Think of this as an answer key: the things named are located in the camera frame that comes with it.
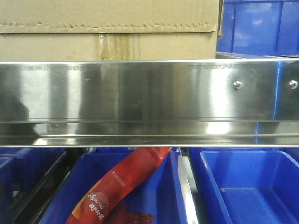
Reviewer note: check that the brown cardboard carton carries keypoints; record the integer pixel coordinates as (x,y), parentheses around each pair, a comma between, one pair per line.
(109,30)

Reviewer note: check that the blue crate upper shelf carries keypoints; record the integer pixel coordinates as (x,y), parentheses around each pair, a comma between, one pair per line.
(260,27)

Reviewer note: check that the blue bin centre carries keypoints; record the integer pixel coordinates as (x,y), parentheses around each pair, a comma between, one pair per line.
(159,195)

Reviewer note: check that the blue bin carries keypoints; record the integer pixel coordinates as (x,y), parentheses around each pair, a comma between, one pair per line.
(159,195)
(247,186)
(25,166)

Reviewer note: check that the left silver screw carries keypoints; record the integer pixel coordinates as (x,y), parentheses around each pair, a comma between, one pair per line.
(237,85)

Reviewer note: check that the silver screw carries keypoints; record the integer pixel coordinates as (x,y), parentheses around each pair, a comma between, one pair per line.
(293,84)
(237,85)

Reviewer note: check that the red snack package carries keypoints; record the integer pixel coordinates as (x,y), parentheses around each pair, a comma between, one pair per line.
(116,184)

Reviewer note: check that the blue bin right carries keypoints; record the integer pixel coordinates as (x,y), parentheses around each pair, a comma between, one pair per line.
(247,186)

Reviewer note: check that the blue bin left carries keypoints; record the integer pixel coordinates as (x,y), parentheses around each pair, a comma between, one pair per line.
(25,166)

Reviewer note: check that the right silver screw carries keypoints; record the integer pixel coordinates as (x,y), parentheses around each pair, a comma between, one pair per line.
(293,84)

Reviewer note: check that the steel divider rail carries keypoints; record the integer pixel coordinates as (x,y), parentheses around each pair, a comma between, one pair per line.
(189,206)

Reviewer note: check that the stainless steel shelf rail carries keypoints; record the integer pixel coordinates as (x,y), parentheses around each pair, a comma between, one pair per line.
(149,103)

